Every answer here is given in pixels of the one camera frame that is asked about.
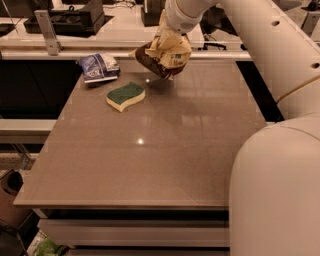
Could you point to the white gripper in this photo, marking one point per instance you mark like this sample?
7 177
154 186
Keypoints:
177 19

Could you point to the brown chip bag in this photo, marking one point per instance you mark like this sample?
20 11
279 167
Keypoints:
164 63

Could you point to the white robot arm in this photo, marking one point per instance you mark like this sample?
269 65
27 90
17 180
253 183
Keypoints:
274 198

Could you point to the blue white chip bag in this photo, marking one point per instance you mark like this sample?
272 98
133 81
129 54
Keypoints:
99 67

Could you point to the green yellow sponge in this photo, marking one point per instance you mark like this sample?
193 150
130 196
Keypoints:
125 96

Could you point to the black box on desk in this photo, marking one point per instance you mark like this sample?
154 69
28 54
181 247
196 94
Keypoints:
151 11

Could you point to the black office chair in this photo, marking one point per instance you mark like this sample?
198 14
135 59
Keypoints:
218 31

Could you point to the black tray on desk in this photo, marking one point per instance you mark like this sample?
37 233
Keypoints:
82 18

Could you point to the brown bin on floor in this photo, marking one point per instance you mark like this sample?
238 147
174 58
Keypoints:
10 184

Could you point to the white drawer front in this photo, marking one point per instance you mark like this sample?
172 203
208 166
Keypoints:
136 233

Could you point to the green object on floor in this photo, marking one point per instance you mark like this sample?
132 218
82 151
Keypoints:
49 248

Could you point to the left metal rail bracket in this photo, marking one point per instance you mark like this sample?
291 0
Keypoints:
46 27

